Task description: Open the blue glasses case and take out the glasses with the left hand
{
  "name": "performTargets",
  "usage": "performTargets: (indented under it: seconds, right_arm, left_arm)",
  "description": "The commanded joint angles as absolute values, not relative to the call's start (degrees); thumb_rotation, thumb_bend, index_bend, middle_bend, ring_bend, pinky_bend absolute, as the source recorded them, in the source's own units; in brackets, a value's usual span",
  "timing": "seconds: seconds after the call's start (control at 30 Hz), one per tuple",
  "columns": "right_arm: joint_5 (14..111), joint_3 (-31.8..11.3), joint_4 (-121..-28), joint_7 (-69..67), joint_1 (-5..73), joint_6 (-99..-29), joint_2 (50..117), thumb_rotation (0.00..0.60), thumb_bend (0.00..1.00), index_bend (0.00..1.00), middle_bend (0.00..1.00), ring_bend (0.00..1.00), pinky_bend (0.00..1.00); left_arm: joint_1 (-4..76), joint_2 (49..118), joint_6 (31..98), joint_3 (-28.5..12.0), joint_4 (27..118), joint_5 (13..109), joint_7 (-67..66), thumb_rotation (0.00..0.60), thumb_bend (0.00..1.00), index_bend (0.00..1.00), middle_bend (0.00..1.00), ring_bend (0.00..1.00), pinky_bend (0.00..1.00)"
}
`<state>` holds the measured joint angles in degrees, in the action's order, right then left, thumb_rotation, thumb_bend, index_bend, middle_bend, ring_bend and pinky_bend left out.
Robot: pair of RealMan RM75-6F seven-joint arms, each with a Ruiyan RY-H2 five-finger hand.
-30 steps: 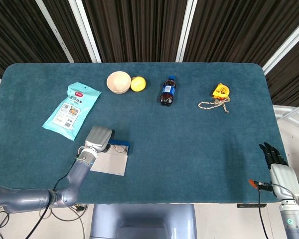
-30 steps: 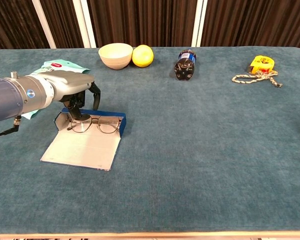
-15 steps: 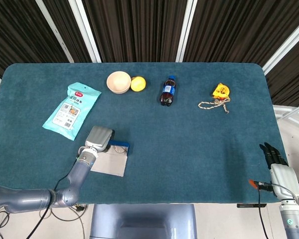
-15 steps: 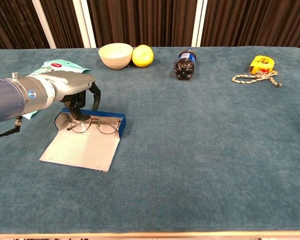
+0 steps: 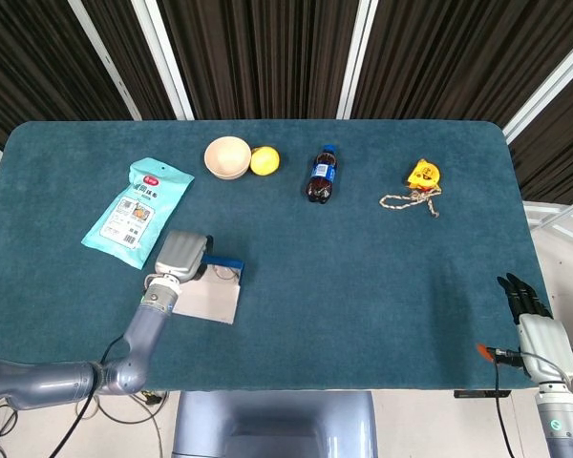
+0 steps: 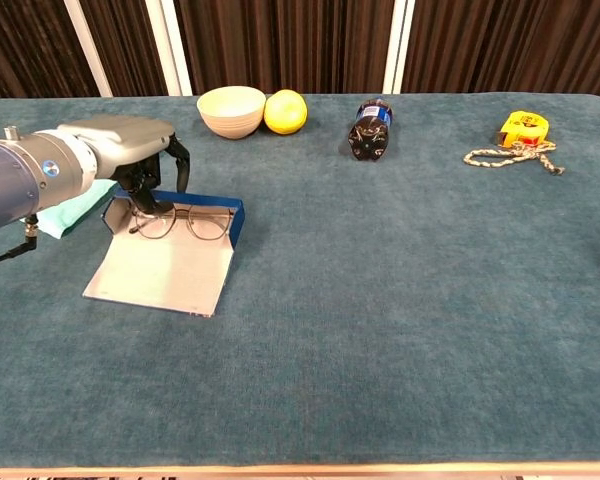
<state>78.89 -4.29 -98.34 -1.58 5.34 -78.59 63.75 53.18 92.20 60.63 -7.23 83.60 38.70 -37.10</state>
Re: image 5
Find wide white post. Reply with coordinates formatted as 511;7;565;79
131;0;196;121

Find beige braided rope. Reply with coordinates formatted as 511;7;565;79
378;185;443;219

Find light teal wipes package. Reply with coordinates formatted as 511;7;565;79
80;156;196;271

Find dark brown curtain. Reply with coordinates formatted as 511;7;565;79
0;0;573;206

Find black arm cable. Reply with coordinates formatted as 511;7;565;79
60;332;126;458

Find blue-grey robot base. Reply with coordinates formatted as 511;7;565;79
171;390;379;458

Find small cola bottle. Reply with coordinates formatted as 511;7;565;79
305;144;339;205

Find beige bowl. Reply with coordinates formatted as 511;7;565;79
203;135;253;181

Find blue rectangular box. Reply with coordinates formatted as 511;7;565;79
171;255;246;326

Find yellow tape measure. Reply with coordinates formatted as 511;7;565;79
406;157;443;192

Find aluminium frame bars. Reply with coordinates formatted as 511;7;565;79
522;193;573;239

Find thin white post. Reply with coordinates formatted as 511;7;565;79
68;0;143;121

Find black cable with orange plug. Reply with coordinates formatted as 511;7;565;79
476;342;572;458

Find yellow lemon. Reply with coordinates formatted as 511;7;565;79
249;145;282;177

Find teal table cloth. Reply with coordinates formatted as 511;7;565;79
0;118;555;393

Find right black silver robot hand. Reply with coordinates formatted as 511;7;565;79
496;271;573;384

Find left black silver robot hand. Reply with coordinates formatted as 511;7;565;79
153;230;215;283

